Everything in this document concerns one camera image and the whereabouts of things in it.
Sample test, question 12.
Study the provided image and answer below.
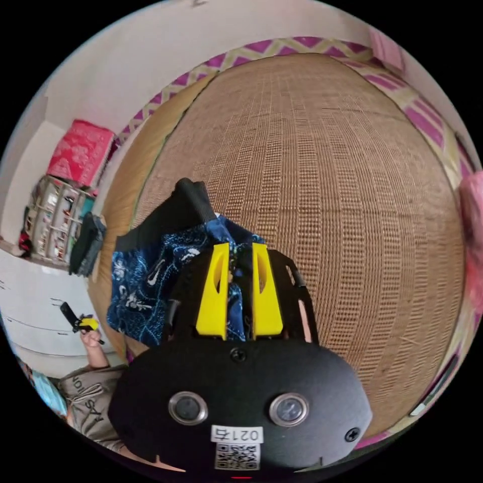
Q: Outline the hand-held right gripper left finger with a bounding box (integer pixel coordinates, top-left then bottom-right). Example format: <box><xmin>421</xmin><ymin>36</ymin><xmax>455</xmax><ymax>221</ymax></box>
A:
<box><xmin>196</xmin><ymin>243</ymin><xmax>230</xmax><ymax>341</ymax></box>

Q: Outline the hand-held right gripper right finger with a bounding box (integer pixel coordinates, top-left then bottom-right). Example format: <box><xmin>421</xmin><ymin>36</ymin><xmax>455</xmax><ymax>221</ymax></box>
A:
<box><xmin>252</xmin><ymin>243</ymin><xmax>283</xmax><ymax>340</ymax></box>

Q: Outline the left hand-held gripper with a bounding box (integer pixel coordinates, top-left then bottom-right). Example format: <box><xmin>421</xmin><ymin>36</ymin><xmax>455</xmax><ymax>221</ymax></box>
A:
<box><xmin>72</xmin><ymin>313</ymin><xmax>105</xmax><ymax>345</ymax></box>

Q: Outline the blue patterned long sleeve shirt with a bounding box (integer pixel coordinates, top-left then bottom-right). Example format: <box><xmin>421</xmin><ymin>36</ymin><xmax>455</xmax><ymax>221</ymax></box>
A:
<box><xmin>107</xmin><ymin>179</ymin><xmax>267</xmax><ymax>349</ymax></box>

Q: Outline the person's left forearm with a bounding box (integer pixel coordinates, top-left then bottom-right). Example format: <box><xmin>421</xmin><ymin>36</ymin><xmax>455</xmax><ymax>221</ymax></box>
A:
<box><xmin>87</xmin><ymin>350</ymin><xmax>111</xmax><ymax>370</ymax></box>

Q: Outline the person's left hand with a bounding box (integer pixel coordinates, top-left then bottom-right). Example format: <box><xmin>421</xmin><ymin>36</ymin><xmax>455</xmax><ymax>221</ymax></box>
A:
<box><xmin>82</xmin><ymin>330</ymin><xmax>106</xmax><ymax>357</ymax></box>

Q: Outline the dark pile of clothes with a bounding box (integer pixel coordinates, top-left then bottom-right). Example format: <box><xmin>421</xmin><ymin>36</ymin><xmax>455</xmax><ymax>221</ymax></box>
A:
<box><xmin>68</xmin><ymin>211</ymin><xmax>108</xmax><ymax>277</ymax></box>

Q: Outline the person's body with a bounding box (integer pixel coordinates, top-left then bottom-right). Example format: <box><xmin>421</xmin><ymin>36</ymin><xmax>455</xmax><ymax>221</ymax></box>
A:
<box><xmin>21</xmin><ymin>360</ymin><xmax>131</xmax><ymax>455</ymax></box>

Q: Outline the white shelf with items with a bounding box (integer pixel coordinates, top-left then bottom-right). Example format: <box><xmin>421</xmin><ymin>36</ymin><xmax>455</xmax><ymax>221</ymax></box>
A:
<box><xmin>18</xmin><ymin>175</ymin><xmax>97</xmax><ymax>265</ymax></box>

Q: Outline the bed with woven mat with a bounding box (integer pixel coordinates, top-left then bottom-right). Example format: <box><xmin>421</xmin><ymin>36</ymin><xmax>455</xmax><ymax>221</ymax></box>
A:
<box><xmin>88</xmin><ymin>36</ymin><xmax>483</xmax><ymax>450</ymax></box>

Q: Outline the red patterned storage bag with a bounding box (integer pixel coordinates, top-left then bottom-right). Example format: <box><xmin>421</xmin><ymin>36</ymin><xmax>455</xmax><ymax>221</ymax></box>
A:
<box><xmin>46</xmin><ymin>119</ymin><xmax>116</xmax><ymax>188</ymax></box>

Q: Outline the pink pillow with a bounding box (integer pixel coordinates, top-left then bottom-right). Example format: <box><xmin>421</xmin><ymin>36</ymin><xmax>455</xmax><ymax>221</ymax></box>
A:
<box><xmin>458</xmin><ymin>174</ymin><xmax>483</xmax><ymax>325</ymax></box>

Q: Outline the pink folded blanket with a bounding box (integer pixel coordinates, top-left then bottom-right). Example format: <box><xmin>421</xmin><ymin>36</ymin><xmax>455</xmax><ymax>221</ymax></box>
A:
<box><xmin>368</xmin><ymin>27</ymin><xmax>407</xmax><ymax>73</ymax></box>

